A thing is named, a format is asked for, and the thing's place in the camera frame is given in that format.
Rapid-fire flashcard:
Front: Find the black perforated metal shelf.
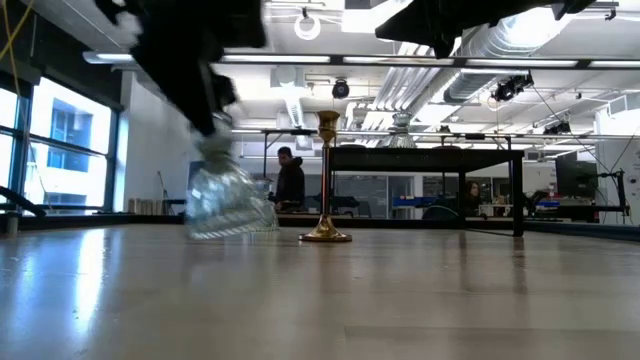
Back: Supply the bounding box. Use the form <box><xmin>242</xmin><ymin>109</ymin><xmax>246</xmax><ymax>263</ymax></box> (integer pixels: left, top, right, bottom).
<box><xmin>327</xmin><ymin>146</ymin><xmax>525</xmax><ymax>238</ymax></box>

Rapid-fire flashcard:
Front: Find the black aluminium table frame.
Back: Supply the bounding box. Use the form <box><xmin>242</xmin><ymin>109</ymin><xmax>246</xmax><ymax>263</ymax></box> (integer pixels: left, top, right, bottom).
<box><xmin>0</xmin><ymin>185</ymin><xmax>640</xmax><ymax>242</ymax></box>

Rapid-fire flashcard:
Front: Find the ribbed clear glass candle holder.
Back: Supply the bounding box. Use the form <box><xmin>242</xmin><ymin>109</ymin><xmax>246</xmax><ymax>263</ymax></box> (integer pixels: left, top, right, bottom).
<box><xmin>183</xmin><ymin>113</ymin><xmax>280</xmax><ymax>241</ymax></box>

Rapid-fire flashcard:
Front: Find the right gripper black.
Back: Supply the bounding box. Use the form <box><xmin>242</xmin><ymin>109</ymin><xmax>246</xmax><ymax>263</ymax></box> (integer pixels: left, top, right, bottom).
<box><xmin>375</xmin><ymin>0</ymin><xmax>566</xmax><ymax>59</ymax></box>

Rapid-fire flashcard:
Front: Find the white round ceiling lamp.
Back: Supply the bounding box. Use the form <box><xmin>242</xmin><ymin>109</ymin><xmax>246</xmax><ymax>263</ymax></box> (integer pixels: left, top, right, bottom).
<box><xmin>293</xmin><ymin>14</ymin><xmax>322</xmax><ymax>42</ymax></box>

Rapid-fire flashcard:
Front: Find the person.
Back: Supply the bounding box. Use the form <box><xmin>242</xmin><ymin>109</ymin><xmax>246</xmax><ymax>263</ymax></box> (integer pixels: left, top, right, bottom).
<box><xmin>463</xmin><ymin>180</ymin><xmax>485</xmax><ymax>217</ymax></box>
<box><xmin>273</xmin><ymin>146</ymin><xmax>307</xmax><ymax>213</ymax></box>

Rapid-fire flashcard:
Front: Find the black monitor on arm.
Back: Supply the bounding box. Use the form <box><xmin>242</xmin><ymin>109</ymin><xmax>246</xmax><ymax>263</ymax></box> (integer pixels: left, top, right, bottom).
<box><xmin>555</xmin><ymin>151</ymin><xmax>629</xmax><ymax>217</ymax></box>

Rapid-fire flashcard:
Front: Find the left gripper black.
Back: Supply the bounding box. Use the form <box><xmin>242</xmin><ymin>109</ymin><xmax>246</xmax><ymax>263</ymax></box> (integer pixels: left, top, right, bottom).
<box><xmin>132</xmin><ymin>29</ymin><xmax>240</xmax><ymax>137</ymax></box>

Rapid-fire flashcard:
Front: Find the brass candlestick holder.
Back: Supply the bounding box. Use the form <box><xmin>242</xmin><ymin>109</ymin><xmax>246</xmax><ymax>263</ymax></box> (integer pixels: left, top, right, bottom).
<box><xmin>299</xmin><ymin>109</ymin><xmax>353</xmax><ymax>244</ymax></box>

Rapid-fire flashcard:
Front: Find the stack of wooden frames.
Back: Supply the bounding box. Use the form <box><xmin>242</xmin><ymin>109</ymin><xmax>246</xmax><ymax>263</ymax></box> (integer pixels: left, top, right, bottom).
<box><xmin>127</xmin><ymin>198</ymin><xmax>166</xmax><ymax>216</ymax></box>

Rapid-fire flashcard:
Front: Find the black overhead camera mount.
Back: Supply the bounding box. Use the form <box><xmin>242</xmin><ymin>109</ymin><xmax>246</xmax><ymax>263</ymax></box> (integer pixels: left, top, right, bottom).
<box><xmin>491</xmin><ymin>73</ymin><xmax>535</xmax><ymax>104</ymax></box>

